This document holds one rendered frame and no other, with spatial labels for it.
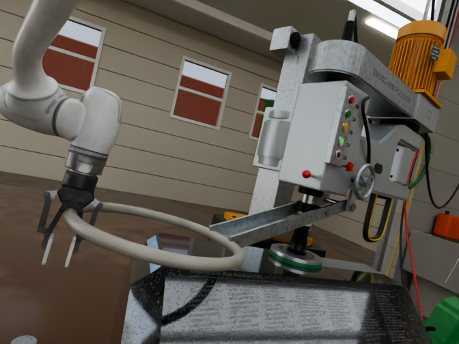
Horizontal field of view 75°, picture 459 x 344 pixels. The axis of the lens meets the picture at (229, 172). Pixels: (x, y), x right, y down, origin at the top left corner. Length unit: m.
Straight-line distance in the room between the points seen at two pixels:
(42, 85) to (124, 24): 6.67
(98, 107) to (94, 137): 0.07
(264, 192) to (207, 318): 1.22
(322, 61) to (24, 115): 0.99
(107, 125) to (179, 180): 6.51
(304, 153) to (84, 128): 0.80
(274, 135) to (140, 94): 5.46
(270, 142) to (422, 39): 0.96
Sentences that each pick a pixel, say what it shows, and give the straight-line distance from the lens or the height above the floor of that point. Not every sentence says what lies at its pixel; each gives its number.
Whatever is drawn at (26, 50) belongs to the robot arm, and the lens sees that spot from 0.76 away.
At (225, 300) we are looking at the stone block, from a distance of 0.95.
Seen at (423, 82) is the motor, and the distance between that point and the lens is 1.90.
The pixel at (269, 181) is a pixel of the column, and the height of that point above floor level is 1.08.
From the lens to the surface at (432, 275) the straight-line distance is 3.89.
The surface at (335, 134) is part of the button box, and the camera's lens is 1.15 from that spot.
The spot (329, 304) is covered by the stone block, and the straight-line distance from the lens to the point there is 1.15.
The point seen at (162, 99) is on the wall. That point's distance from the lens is 7.17.
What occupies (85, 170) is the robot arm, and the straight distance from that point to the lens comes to 0.78.
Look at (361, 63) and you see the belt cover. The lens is 1.30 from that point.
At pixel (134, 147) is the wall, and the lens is 7.05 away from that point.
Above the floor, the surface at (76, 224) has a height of 0.93.
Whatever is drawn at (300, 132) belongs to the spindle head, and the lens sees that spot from 1.25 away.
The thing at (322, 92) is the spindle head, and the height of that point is 1.48.
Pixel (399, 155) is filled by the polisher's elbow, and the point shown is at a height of 1.37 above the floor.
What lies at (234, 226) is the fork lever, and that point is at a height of 0.91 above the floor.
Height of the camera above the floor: 1.13
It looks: 1 degrees down
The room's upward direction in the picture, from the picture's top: 13 degrees clockwise
